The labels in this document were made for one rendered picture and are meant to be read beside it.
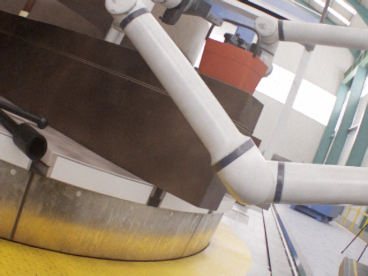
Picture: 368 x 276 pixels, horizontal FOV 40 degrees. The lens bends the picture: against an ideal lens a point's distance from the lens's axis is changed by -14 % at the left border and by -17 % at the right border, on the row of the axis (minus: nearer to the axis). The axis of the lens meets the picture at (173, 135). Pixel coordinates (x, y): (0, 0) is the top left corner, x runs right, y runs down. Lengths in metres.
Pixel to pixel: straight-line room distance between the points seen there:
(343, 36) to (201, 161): 0.73
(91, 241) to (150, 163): 0.33
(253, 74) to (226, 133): 0.47
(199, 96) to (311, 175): 0.39
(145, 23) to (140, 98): 0.53
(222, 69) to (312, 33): 0.41
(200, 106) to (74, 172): 0.41
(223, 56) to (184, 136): 0.28
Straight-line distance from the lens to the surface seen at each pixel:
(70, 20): 5.10
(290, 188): 1.49
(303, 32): 1.99
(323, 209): 11.34
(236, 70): 1.77
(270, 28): 1.98
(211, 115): 1.36
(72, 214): 1.65
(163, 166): 1.80
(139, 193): 1.79
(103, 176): 1.63
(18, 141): 1.32
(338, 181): 1.52
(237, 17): 7.38
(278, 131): 7.26
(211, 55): 1.82
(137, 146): 1.86
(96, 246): 1.79
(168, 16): 1.67
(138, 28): 1.41
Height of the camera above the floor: 0.49
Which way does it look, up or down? 1 degrees down
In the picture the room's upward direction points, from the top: 24 degrees clockwise
